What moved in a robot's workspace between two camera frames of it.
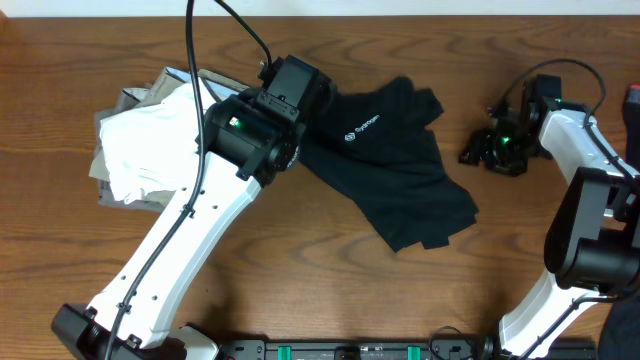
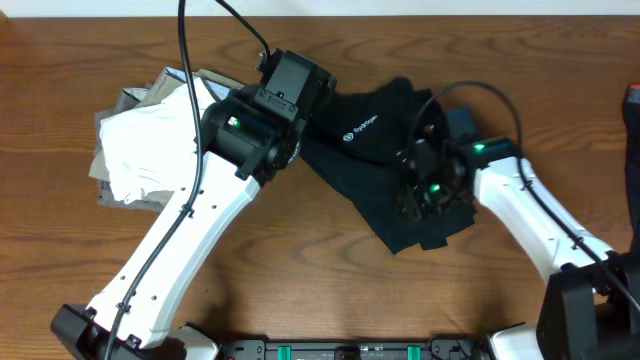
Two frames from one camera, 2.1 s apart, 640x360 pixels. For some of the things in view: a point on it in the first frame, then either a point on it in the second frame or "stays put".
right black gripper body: (509, 151) → (431, 197)
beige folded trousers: (167, 82) stays put
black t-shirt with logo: (371, 145) stays put
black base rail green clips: (402, 349) stays put
